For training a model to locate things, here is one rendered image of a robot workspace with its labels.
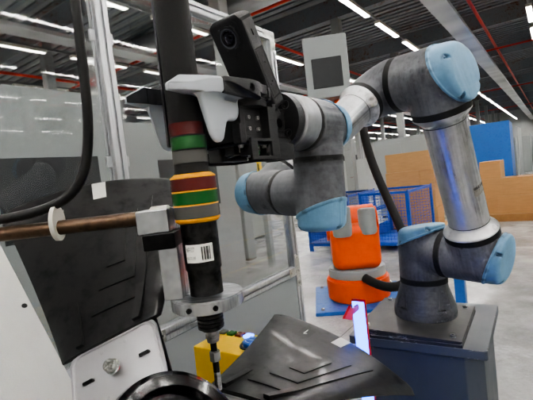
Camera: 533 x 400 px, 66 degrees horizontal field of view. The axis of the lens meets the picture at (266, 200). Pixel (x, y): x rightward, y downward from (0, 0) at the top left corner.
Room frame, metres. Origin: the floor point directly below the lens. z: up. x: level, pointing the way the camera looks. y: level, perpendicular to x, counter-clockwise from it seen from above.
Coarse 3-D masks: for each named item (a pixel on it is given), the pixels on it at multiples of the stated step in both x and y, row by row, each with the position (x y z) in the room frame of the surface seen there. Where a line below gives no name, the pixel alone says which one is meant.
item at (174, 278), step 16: (144, 224) 0.38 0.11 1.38; (160, 224) 0.38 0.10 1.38; (144, 240) 0.37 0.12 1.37; (160, 240) 0.37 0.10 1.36; (176, 240) 0.38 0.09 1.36; (160, 256) 0.38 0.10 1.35; (176, 256) 0.38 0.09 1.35; (176, 272) 0.38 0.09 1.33; (176, 288) 0.38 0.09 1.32; (224, 288) 0.40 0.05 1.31; (240, 288) 0.39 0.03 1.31; (176, 304) 0.37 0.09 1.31; (192, 304) 0.36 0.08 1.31; (208, 304) 0.36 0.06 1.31; (224, 304) 0.37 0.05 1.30
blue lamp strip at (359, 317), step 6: (360, 306) 0.67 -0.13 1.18; (360, 312) 0.67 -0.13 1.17; (354, 318) 0.68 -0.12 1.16; (360, 318) 0.67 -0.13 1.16; (354, 324) 0.68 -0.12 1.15; (360, 324) 0.67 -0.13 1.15; (360, 330) 0.67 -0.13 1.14; (366, 330) 0.67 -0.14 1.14; (360, 336) 0.68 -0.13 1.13; (366, 336) 0.67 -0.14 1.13; (360, 342) 0.68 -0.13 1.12; (366, 342) 0.67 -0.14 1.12; (366, 348) 0.67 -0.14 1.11
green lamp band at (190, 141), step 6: (174, 138) 0.38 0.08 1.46; (180, 138) 0.38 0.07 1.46; (186, 138) 0.38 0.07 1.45; (192, 138) 0.38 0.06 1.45; (198, 138) 0.38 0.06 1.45; (204, 138) 0.39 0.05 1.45; (174, 144) 0.38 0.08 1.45; (180, 144) 0.38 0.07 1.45; (186, 144) 0.38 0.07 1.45; (192, 144) 0.38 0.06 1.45; (198, 144) 0.38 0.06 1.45; (204, 144) 0.39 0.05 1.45
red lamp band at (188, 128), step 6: (168, 126) 0.39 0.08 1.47; (174, 126) 0.38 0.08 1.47; (180, 126) 0.38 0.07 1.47; (186, 126) 0.38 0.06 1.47; (192, 126) 0.38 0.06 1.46; (198, 126) 0.38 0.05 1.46; (204, 126) 0.39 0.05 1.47; (174, 132) 0.38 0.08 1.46; (180, 132) 0.38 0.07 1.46; (186, 132) 0.38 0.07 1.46; (192, 132) 0.38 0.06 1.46; (198, 132) 0.38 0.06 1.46; (204, 132) 0.39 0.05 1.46
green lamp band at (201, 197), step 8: (192, 192) 0.37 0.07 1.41; (200, 192) 0.37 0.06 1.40; (208, 192) 0.38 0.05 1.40; (216, 192) 0.39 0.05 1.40; (176, 200) 0.38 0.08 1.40; (184, 200) 0.37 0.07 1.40; (192, 200) 0.37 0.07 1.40; (200, 200) 0.37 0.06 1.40; (208, 200) 0.38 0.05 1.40; (216, 200) 0.39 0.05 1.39
